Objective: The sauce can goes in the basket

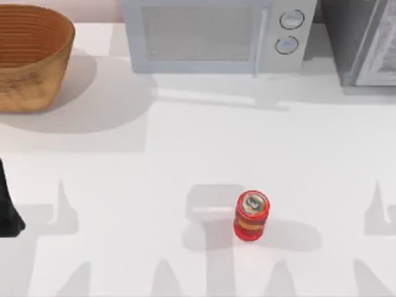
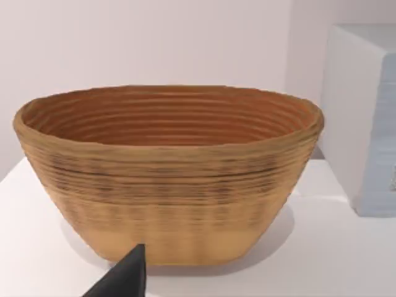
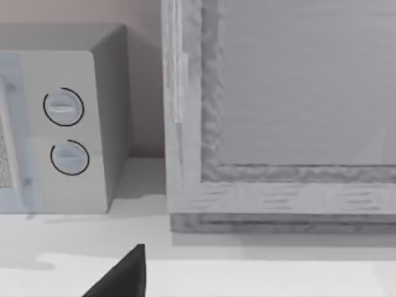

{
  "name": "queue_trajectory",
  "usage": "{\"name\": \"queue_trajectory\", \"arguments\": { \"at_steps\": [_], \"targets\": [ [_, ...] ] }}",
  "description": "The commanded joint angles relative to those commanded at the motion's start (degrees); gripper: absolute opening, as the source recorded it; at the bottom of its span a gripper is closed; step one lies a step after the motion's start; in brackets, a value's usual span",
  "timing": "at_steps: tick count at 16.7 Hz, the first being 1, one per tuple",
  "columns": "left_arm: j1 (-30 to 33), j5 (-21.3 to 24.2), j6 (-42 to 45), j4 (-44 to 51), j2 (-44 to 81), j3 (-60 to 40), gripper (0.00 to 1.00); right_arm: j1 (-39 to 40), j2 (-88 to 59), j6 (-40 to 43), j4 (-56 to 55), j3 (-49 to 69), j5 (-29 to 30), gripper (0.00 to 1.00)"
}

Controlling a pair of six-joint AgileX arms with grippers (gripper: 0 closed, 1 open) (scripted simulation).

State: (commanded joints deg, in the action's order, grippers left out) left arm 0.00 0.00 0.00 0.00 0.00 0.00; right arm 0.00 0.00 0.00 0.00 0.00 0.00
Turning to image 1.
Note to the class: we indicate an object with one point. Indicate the red can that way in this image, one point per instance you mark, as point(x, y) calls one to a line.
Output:
point(251, 216)

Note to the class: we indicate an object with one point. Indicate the microwave oven door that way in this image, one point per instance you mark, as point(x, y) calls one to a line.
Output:
point(198, 34)

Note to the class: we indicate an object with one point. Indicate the pale microwave oven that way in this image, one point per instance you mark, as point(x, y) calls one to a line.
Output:
point(287, 63)

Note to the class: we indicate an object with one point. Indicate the round microwave knob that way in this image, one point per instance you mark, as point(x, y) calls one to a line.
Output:
point(286, 45)
point(291, 18)

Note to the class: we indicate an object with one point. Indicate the brown woven basket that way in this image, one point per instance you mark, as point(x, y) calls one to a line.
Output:
point(34, 68)

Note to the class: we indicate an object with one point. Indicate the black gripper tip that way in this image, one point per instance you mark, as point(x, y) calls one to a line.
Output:
point(7, 213)

